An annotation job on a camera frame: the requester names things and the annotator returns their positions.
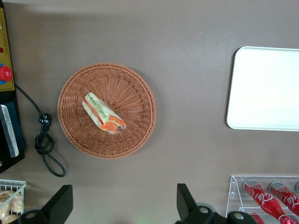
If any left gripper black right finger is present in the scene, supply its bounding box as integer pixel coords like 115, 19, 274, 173
175, 183, 227, 224

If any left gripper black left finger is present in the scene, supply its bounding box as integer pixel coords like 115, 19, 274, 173
17, 184, 73, 224

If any triangle sandwich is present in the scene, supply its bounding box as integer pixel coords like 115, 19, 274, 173
81, 92, 127, 135

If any round brown wicker basket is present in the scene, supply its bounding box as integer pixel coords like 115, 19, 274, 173
57, 62, 157, 160

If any cream plastic tray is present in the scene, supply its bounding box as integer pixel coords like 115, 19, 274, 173
226, 46, 299, 132

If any bagged fried snack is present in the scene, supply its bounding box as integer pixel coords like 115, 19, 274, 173
0, 190, 25, 224

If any clear acrylic bottle rack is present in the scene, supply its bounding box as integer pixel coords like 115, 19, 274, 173
225, 175, 299, 224

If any red cola bottle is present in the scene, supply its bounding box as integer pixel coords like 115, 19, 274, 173
268, 181, 299, 217
242, 178, 294, 224
248, 211, 266, 224

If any silver metal bar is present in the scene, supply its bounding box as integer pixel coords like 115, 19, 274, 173
0, 104, 20, 157

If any black countertop appliance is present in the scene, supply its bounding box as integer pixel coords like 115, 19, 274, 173
0, 0, 26, 175

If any red emergency stop button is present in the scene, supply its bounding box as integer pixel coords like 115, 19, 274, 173
0, 66, 13, 82

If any yellow control panel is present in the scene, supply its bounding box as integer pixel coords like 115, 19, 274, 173
0, 7, 15, 92

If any white wire rack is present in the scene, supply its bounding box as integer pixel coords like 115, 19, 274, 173
0, 179, 27, 224

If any black power cable with plug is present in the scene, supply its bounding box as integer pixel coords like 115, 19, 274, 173
14, 83, 67, 177

